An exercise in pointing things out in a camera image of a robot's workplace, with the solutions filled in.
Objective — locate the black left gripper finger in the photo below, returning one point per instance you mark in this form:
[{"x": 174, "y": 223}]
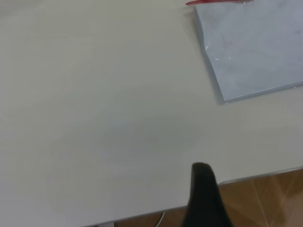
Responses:
[{"x": 203, "y": 201}]

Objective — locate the clear plastic red-zip bag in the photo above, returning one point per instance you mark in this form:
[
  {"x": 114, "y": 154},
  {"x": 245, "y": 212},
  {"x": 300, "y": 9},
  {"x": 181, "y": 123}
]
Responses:
[{"x": 248, "y": 47}]

